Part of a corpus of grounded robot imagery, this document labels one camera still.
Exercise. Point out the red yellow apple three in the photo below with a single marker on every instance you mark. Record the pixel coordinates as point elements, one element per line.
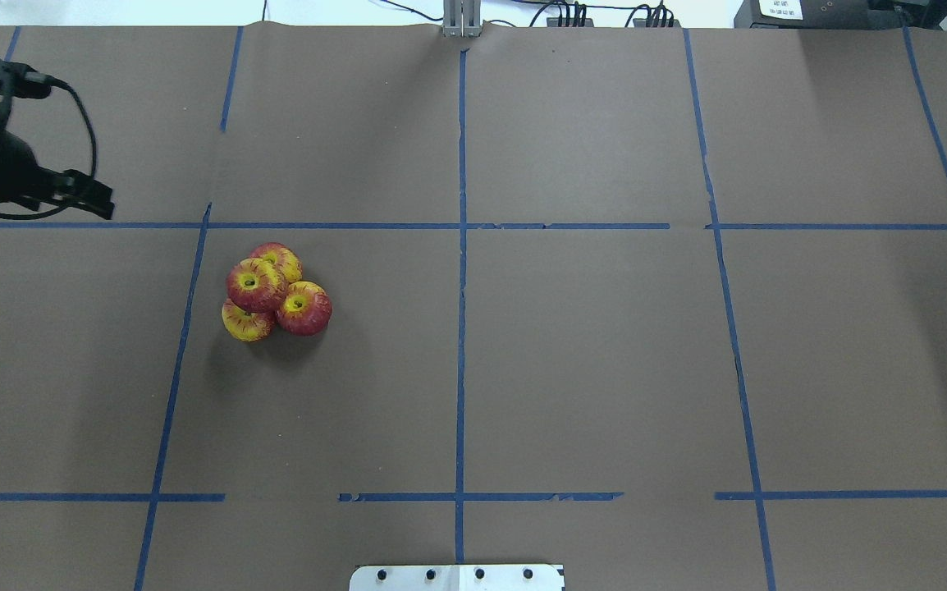
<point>245,326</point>

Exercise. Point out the brown paper table cover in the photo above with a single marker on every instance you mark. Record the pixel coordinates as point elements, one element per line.
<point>668,308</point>

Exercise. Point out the aluminium frame post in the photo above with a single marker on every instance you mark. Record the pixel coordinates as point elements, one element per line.
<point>462,18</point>

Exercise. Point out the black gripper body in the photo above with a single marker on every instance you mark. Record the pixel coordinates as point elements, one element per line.
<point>6,171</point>

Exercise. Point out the red yellow apple one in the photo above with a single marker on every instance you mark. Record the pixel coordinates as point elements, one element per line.
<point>306,309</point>

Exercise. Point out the red yellow apple two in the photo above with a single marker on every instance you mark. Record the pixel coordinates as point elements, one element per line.
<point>282,258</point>

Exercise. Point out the white camera post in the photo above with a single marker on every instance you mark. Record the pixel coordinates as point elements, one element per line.
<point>459,577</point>

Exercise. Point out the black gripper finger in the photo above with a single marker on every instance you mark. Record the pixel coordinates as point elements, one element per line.
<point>75,189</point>

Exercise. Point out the black desktop box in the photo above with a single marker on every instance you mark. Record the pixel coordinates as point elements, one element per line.
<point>829,15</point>

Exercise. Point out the red yellow apple four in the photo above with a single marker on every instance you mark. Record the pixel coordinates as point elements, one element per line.
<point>256,286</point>

